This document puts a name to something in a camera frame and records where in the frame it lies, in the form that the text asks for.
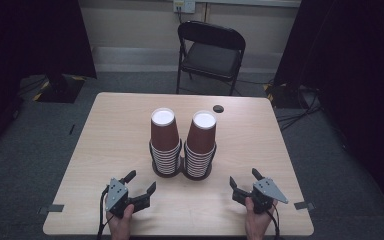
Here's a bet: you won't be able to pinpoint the person's right hand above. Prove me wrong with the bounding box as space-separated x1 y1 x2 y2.
244 196 279 239

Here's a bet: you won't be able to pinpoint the single brown paper cup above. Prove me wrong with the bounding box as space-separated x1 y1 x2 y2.
186 110 218 155

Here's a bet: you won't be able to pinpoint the grey tape strip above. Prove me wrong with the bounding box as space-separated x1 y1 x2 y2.
293 201 316 211
37 203 65 215

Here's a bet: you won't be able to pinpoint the white wall outlet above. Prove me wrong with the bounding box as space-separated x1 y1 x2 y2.
173 0 196 15

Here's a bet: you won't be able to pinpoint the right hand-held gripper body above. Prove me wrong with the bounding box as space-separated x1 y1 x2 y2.
249 177 290 215

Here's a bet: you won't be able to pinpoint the black folding chair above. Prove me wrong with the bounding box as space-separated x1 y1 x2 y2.
175 20 247 97

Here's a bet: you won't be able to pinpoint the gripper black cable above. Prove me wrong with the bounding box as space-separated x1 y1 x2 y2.
266 199 282 240
96 185 115 240

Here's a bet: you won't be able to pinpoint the person's left hand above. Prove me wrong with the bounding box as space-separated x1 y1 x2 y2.
105 203 135 239

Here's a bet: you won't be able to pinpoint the black floor cables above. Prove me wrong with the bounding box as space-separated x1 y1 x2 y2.
275 85 324 132

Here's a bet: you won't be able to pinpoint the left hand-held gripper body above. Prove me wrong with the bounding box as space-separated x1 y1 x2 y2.
105 177 138 220

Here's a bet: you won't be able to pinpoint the dark curtain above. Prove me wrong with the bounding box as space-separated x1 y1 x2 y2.
0 0 98 158
273 0 384 221

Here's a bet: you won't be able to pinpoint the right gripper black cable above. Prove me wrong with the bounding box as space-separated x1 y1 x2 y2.
266 199 282 240

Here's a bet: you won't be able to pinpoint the black stand base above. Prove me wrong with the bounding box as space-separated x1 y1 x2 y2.
33 73 87 104
263 83 302 110

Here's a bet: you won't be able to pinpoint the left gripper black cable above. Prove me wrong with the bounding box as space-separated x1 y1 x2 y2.
96 185 115 240

